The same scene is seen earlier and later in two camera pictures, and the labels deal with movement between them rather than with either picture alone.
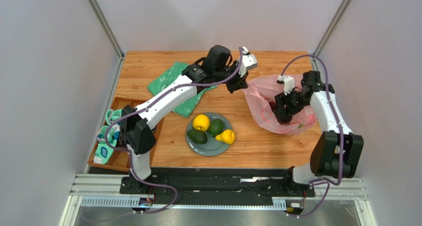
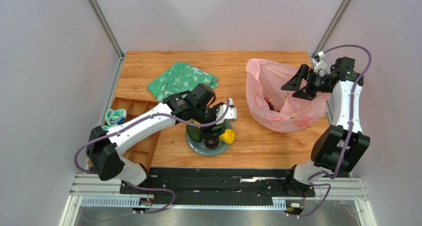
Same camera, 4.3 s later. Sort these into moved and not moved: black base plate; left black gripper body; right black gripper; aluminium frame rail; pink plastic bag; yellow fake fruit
Moved: pink plastic bag; left black gripper body; right black gripper
Not moved: yellow fake fruit; aluminium frame rail; black base plate
